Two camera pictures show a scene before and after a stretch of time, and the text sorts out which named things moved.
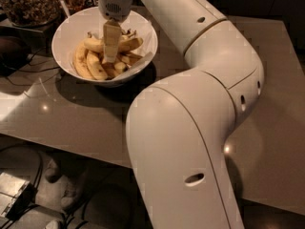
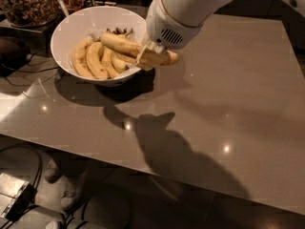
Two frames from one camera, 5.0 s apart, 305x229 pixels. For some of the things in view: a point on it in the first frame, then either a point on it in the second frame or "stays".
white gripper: (114, 8) → (167, 28)
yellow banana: (127, 43) → (139, 51)
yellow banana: (80, 61) stays
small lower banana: (119, 67) stays
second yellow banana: (94, 66) stays
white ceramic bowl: (74, 27) stays
